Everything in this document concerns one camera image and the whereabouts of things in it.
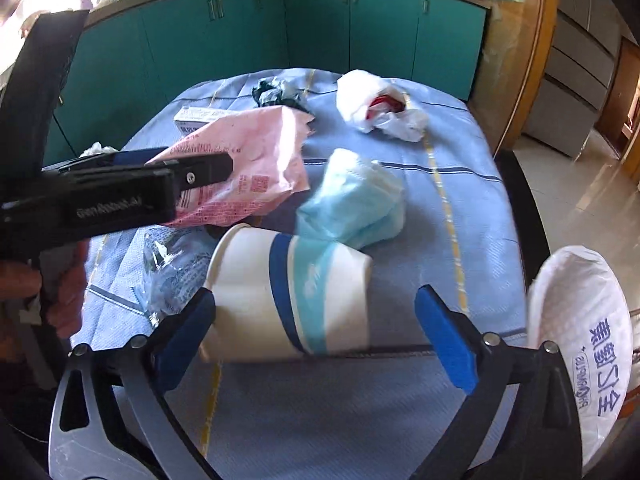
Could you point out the wooden framed glass door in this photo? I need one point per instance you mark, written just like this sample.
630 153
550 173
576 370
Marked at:
537 60

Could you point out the crumpled white tissue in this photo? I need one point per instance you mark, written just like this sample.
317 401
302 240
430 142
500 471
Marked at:
97 150

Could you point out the person's left hand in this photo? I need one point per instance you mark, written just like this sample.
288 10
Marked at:
70 290

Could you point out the teal kitchen cabinets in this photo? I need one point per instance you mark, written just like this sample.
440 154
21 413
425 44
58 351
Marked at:
350 35

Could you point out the blue striped tablecloth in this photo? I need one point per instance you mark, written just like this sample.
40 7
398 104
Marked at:
450 210

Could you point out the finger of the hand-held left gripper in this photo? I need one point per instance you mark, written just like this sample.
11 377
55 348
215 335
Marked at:
135 156
200 172

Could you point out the white paper cup blue bands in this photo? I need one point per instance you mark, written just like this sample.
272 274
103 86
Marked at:
240 280

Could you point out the small white cardboard box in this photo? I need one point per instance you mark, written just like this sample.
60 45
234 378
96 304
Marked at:
200 116

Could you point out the grey refrigerator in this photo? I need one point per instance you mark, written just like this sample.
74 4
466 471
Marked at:
575 85

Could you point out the small white bag red contents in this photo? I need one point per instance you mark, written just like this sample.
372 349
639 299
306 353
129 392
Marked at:
355 95

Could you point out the pink plastic package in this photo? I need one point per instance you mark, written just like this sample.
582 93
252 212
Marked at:
250 160

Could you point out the brown wooden door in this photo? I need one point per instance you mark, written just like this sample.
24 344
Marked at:
622 95

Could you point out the light blue plastic packet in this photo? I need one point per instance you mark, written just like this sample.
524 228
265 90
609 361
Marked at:
345 200

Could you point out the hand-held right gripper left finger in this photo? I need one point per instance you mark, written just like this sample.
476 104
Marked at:
182 335

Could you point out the clear plastic wrapper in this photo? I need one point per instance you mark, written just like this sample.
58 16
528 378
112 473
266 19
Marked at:
170 270

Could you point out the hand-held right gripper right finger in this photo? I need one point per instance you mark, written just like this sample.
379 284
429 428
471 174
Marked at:
445 340

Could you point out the dark green wrapper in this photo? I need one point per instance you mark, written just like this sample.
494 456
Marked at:
272 91

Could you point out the large white printed plastic bag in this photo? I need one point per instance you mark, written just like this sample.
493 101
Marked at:
565 300

